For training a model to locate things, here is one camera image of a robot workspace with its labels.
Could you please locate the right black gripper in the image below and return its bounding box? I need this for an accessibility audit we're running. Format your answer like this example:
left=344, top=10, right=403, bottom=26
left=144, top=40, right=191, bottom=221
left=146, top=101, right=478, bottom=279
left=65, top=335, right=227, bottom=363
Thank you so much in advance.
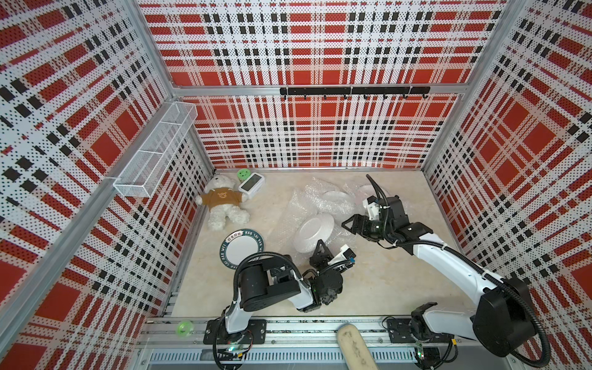
left=340, top=215, right=393, bottom=243

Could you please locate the green rimmed plate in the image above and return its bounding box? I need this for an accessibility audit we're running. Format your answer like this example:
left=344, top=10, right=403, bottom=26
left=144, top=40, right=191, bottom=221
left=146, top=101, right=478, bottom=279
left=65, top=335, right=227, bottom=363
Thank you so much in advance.
left=293, top=214, right=335, bottom=254
left=219, top=229, right=265, bottom=270

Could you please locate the green rimmed plate front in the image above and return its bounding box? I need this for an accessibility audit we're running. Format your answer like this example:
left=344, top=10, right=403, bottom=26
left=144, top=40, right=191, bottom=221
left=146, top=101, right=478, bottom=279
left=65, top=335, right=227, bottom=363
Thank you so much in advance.
left=219, top=229, right=265, bottom=270

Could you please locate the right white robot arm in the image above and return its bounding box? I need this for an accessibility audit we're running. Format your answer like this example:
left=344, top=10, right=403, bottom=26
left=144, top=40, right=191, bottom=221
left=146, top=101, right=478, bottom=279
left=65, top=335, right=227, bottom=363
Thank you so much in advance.
left=342, top=195, right=551, bottom=368

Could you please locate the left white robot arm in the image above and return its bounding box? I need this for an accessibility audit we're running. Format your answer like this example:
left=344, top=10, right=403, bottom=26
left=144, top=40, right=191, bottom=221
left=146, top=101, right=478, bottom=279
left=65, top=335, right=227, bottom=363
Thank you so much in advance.
left=222, top=240, right=356, bottom=335

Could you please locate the white embossed plate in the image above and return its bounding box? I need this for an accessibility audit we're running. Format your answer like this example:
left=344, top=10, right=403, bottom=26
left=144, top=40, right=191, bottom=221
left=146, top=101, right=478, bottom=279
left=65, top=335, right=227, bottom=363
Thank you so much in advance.
left=314, top=191, right=355, bottom=213

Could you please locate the white green small device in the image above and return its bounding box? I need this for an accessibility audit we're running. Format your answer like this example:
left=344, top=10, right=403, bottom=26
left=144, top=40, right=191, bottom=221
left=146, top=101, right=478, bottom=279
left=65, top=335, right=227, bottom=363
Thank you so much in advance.
left=239, top=173, right=266, bottom=198

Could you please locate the beige teddy bear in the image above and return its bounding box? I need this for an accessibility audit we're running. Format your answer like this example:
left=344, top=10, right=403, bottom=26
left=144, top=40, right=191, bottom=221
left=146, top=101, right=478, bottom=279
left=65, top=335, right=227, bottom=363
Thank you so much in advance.
left=197, top=174, right=251, bottom=231

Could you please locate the wooden brush handle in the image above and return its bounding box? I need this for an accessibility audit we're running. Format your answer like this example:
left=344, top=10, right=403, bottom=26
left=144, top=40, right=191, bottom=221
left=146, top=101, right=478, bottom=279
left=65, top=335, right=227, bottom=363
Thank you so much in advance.
left=337, top=324, right=379, bottom=370

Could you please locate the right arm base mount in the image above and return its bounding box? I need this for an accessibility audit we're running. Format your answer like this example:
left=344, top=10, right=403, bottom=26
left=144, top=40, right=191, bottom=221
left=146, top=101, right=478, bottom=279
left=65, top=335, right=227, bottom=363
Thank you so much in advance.
left=381, top=316, right=459, bottom=369

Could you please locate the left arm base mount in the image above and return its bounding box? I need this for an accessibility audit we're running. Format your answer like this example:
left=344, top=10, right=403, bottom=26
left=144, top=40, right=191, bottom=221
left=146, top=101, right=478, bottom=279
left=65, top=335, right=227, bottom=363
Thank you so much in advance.
left=203, top=319, right=268, bottom=365

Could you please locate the black hook rail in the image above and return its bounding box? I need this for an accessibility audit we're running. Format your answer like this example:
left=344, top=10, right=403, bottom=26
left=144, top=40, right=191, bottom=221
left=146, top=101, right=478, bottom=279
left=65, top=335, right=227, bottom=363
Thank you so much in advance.
left=279, top=86, right=432, bottom=98

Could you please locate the clear wall shelf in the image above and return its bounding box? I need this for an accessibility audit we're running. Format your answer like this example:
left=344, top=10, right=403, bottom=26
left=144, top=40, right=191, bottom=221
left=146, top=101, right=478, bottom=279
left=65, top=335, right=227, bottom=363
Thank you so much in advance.
left=114, top=102, right=197, bottom=198

